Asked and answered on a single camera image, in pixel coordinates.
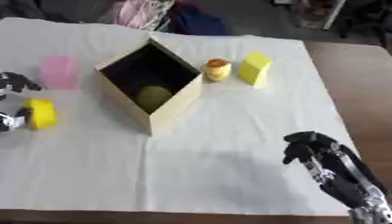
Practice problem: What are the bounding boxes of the tan cardboard box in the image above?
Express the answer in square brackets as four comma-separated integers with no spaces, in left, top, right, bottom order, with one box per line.
[93,37,206,136]

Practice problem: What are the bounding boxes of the pink cloth bundle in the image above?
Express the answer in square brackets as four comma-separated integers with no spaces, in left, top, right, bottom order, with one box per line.
[104,0,177,32]

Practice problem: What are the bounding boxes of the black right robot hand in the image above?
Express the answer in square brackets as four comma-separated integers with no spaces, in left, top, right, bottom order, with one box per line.
[282,130,389,210]

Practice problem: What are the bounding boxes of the white framed board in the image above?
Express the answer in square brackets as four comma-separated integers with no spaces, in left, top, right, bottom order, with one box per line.
[295,0,349,31]

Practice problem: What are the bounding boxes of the dark blue bag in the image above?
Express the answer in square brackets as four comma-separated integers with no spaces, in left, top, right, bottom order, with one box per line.
[170,2,228,37]

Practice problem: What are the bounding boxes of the yellow jar with orange lid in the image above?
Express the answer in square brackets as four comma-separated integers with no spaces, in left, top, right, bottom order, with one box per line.
[203,58,233,83]

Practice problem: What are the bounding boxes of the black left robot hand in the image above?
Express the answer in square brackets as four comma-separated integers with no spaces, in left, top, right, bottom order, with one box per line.
[0,71,45,133]

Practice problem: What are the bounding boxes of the yellow pentagonal block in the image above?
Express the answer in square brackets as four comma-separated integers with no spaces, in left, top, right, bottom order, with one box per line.
[237,51,273,87]

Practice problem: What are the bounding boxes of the green round toy fruit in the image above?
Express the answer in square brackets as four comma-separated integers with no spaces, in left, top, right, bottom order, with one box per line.
[135,85,175,114]

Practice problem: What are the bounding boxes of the pink block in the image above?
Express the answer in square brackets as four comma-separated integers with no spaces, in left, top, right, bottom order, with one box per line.
[38,55,80,90]

